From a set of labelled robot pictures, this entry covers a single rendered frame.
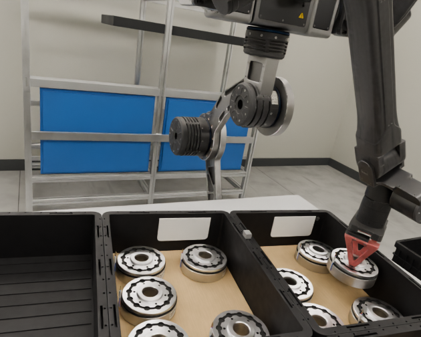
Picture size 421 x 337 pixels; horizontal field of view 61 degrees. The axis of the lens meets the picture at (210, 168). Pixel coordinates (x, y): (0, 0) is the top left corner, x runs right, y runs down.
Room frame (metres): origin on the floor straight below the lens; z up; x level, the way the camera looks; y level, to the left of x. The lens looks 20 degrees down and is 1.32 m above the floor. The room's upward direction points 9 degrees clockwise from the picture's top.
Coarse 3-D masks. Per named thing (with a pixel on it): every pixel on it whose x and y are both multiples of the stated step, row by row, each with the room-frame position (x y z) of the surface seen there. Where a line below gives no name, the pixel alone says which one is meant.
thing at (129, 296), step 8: (136, 280) 0.57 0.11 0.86; (144, 280) 0.58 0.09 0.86; (152, 280) 0.58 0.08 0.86; (160, 280) 0.58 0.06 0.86; (128, 288) 0.55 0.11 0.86; (136, 288) 0.55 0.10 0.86; (168, 288) 0.57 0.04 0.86; (128, 296) 0.53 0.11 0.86; (136, 296) 0.53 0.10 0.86; (168, 296) 0.55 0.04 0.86; (128, 304) 0.51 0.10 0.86; (136, 304) 0.51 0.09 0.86; (144, 304) 0.51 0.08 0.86; (152, 304) 0.52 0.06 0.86; (160, 304) 0.52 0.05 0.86; (168, 304) 0.52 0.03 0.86; (136, 312) 0.49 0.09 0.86; (144, 312) 0.49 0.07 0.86; (152, 312) 0.50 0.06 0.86; (160, 312) 0.50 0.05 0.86
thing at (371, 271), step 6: (342, 252) 0.72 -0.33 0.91; (336, 258) 0.69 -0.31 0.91; (342, 258) 0.69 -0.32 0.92; (366, 258) 0.71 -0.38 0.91; (336, 264) 0.67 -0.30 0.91; (342, 264) 0.67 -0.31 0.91; (348, 264) 0.67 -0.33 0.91; (372, 264) 0.69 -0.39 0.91; (348, 270) 0.65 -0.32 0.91; (354, 270) 0.65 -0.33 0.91; (360, 270) 0.66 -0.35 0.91; (366, 270) 0.66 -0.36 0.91; (372, 270) 0.67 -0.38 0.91; (360, 276) 0.64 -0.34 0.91; (366, 276) 0.64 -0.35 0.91; (372, 276) 0.64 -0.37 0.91
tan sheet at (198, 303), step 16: (176, 256) 0.72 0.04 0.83; (176, 272) 0.66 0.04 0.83; (176, 288) 0.61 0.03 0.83; (192, 288) 0.62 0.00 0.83; (208, 288) 0.62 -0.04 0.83; (224, 288) 0.63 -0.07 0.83; (176, 304) 0.56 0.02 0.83; (192, 304) 0.57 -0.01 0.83; (208, 304) 0.58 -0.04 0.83; (224, 304) 0.58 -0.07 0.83; (240, 304) 0.59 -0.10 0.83; (176, 320) 0.52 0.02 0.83; (192, 320) 0.53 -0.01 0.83; (208, 320) 0.53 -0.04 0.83; (192, 336) 0.49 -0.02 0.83; (208, 336) 0.50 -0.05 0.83
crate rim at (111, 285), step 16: (112, 256) 0.54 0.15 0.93; (256, 256) 0.62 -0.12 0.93; (112, 272) 0.50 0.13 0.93; (112, 288) 0.46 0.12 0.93; (112, 304) 0.43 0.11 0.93; (288, 304) 0.49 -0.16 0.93; (112, 320) 0.40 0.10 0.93; (304, 320) 0.46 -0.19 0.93; (112, 336) 0.37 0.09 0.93; (272, 336) 0.41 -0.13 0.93; (288, 336) 0.42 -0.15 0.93; (304, 336) 0.43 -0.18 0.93
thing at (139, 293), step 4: (144, 284) 0.56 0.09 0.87; (148, 284) 0.56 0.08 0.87; (152, 284) 0.56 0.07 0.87; (140, 288) 0.55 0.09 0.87; (144, 288) 0.55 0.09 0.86; (148, 288) 0.56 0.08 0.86; (152, 288) 0.56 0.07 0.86; (156, 288) 0.55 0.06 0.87; (160, 288) 0.55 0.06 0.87; (136, 292) 0.54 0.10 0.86; (140, 292) 0.54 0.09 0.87; (160, 292) 0.54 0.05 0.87; (140, 296) 0.52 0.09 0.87; (144, 296) 0.53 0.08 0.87; (156, 296) 0.53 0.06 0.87; (160, 296) 0.53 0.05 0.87; (144, 300) 0.52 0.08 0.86; (148, 300) 0.52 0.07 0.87; (152, 300) 0.52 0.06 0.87; (156, 300) 0.52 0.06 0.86
